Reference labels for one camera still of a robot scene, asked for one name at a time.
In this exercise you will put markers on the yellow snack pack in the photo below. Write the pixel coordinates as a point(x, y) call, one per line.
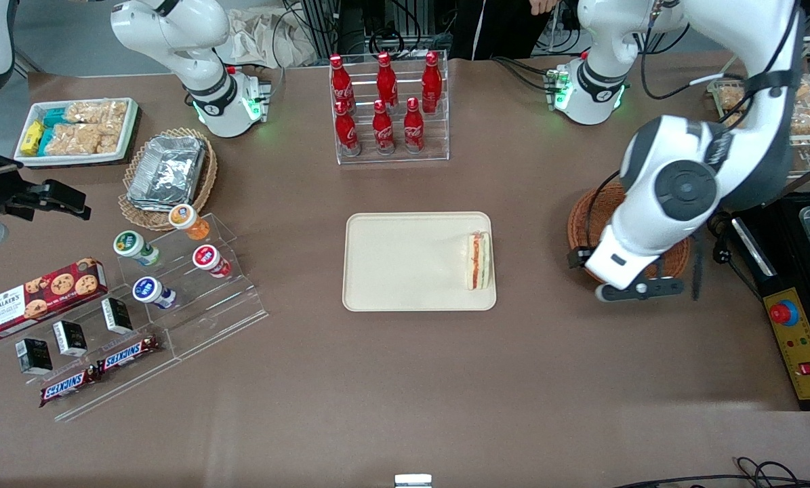
point(32, 139)

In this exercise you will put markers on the green yogurt cup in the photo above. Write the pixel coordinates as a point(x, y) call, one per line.
point(128, 242)

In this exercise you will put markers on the red Walkers cookie box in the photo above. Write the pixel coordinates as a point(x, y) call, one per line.
point(45, 298)

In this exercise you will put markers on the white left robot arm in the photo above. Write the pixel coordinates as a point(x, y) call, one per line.
point(649, 224)

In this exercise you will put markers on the aluminium foil container stack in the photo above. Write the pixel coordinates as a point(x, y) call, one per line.
point(167, 169)

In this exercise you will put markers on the cream rectangular plastic tray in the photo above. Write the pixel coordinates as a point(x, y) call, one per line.
point(404, 264)

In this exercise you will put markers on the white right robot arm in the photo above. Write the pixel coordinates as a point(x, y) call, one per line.
point(194, 68)

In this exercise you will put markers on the black machine with yellow panel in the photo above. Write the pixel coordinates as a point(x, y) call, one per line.
point(801, 352)

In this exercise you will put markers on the round brown wicker basket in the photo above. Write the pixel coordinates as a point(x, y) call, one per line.
point(676, 251)

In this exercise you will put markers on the red cola bottle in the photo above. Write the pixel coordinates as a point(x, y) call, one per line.
point(383, 132)
point(340, 81)
point(386, 81)
point(413, 129)
point(432, 81)
point(347, 132)

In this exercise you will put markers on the beige cloth bag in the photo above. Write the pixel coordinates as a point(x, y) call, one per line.
point(262, 41)

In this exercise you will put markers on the clear acrylic stepped stand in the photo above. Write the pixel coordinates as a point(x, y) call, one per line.
point(215, 318)

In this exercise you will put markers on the white snack tray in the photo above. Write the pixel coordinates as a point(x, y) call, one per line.
point(79, 160)

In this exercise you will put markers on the triangular layered sandwich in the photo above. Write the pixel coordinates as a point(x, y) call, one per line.
point(478, 261)

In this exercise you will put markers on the bystander bare hand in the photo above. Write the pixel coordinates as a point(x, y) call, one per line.
point(543, 5)

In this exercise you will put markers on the orange yogurt cup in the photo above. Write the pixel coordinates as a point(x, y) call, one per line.
point(183, 215)

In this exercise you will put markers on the Snickers chocolate bar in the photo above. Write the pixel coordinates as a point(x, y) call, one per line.
point(69, 386)
point(130, 354)

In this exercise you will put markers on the light tan wicker basket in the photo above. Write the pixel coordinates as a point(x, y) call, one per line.
point(154, 220)

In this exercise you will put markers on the black equipment rack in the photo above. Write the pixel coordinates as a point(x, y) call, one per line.
point(350, 27)

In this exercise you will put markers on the person in dark clothes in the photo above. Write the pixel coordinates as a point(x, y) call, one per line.
point(486, 27)

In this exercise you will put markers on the small silver metal bracket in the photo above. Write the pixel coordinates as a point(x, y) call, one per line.
point(413, 481)

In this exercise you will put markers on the small black chocolate box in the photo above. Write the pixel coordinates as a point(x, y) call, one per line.
point(34, 356)
point(70, 339)
point(116, 315)

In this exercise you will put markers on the clear acrylic bottle rack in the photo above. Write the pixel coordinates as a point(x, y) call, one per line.
point(437, 146)

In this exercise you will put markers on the red yogurt cup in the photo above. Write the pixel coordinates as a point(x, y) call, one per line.
point(205, 256)

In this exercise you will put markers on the teal snack pack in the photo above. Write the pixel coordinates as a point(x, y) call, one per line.
point(47, 139)
point(53, 116)

